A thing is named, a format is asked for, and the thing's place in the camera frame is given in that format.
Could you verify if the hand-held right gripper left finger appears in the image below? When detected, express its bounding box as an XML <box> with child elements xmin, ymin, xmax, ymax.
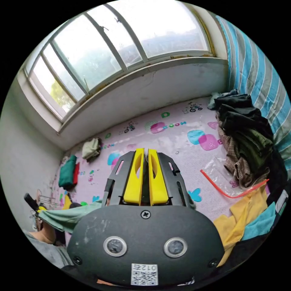
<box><xmin>123</xmin><ymin>148</ymin><xmax>145</xmax><ymax>206</ymax></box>

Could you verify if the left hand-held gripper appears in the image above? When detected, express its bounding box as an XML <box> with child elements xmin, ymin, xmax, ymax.
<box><xmin>23</xmin><ymin>193</ymin><xmax>48</xmax><ymax>213</ymax></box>

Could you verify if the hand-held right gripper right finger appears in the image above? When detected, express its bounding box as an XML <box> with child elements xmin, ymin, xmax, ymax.
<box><xmin>148</xmin><ymin>149</ymin><xmax>169</xmax><ymax>206</ymax></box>

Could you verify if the light green short sleeve shirt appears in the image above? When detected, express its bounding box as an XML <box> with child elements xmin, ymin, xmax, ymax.
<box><xmin>37</xmin><ymin>193</ymin><xmax>197</xmax><ymax>233</ymax></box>

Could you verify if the bed with pink printed sheet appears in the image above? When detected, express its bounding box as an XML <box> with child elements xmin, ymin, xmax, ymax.
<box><xmin>49</xmin><ymin>95</ymin><xmax>271</xmax><ymax>246</ymax></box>

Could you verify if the person's body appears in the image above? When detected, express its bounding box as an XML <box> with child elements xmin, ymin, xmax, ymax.
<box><xmin>22</xmin><ymin>219</ymin><xmax>74</xmax><ymax>269</ymax></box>

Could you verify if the folded green garment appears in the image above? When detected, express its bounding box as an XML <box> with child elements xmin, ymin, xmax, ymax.
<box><xmin>58</xmin><ymin>155</ymin><xmax>77</xmax><ymax>190</ymax></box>

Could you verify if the folded red garment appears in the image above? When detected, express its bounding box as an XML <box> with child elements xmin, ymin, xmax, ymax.
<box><xmin>72</xmin><ymin>162</ymin><xmax>80</xmax><ymax>185</ymax></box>

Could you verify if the folded beige garment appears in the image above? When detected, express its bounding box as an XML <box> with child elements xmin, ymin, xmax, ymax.
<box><xmin>81</xmin><ymin>137</ymin><xmax>102</xmax><ymax>162</ymax></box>

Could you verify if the clear plastic bag red zip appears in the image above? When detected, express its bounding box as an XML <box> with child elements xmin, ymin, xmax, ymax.
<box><xmin>200</xmin><ymin>157</ymin><xmax>270</xmax><ymax>199</ymax></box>

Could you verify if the pile of clothes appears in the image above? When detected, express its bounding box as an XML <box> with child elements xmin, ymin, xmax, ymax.
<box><xmin>207</xmin><ymin>89</ymin><xmax>289</xmax><ymax>267</ymax></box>

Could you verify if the window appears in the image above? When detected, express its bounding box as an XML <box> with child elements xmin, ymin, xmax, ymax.
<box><xmin>17</xmin><ymin>0</ymin><xmax>216</xmax><ymax>128</ymax></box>

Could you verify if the blue grey striped curtain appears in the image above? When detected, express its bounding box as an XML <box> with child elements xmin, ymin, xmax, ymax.
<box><xmin>215</xmin><ymin>15</ymin><xmax>291</xmax><ymax>174</ymax></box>

